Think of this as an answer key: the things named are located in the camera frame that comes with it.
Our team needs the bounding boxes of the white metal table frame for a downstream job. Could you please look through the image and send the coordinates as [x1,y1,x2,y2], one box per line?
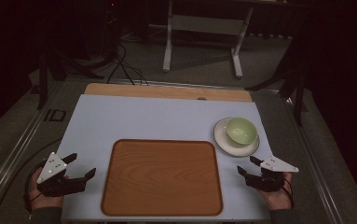
[162,0,254,79]

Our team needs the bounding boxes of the black cables on floor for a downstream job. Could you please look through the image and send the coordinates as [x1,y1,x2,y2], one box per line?
[105,41,150,87]

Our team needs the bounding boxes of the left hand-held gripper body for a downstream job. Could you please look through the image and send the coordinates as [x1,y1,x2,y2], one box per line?
[35,151,87,198]

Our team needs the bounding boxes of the green bowl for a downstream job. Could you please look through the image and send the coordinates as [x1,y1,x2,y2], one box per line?
[226,117,259,147]

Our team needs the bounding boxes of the wooden tray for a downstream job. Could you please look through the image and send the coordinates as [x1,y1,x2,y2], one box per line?
[100,138,225,217]

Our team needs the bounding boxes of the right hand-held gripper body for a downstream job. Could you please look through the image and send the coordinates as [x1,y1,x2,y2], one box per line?
[246,155,300,193]

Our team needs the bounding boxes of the white plate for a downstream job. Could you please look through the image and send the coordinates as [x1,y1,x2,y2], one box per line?
[213,117,261,158]

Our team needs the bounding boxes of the black stand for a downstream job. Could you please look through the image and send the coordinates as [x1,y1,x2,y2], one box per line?
[35,49,105,110]
[245,36,309,127]

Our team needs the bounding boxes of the light blue mat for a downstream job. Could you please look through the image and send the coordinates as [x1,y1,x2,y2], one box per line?
[55,93,274,222]

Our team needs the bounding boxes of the person's left hand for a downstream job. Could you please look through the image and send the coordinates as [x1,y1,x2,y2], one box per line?
[29,166,64,212]

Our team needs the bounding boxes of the person's right hand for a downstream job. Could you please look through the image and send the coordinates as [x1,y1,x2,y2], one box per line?
[257,172,294,211]

